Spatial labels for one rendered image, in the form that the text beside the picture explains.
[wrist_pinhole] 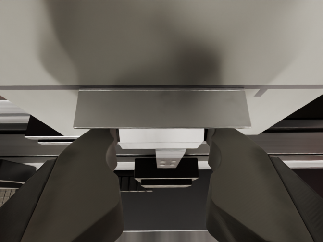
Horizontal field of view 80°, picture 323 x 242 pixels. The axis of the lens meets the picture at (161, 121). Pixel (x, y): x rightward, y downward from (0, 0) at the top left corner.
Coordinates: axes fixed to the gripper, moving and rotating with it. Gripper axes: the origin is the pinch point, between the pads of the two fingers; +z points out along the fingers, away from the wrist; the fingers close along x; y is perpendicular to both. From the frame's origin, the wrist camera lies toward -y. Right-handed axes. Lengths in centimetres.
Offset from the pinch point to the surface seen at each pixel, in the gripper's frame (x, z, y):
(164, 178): 0.8, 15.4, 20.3
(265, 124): 8.2, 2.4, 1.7
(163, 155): 0.3, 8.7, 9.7
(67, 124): -7.3, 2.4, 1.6
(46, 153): -24.4, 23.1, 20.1
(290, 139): 29.2, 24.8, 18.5
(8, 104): -14.4, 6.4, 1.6
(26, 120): -15.3, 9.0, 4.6
